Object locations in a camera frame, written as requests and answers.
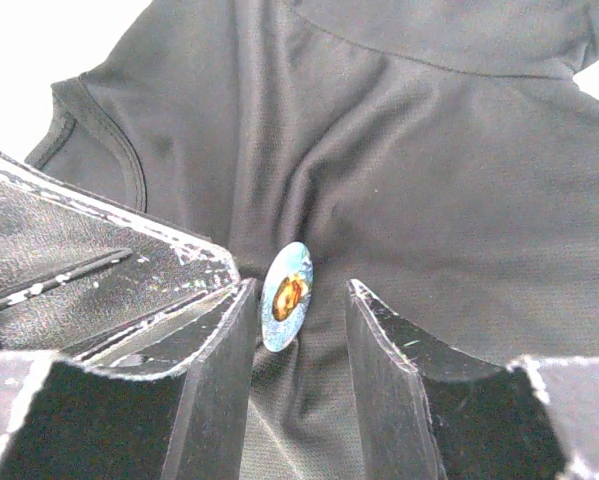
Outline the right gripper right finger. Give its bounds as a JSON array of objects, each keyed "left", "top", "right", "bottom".
[{"left": 346, "top": 279, "right": 564, "bottom": 479}]

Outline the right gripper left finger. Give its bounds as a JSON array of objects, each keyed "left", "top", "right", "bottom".
[{"left": 0, "top": 280, "right": 257, "bottom": 479}]

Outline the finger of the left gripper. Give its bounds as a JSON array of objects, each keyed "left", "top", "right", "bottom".
[{"left": 0, "top": 152, "right": 239, "bottom": 350}]

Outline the round badge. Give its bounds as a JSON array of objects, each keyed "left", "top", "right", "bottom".
[{"left": 260, "top": 242, "right": 314, "bottom": 352}]

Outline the black t-shirt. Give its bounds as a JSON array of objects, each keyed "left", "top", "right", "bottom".
[{"left": 27, "top": 1, "right": 599, "bottom": 479}]

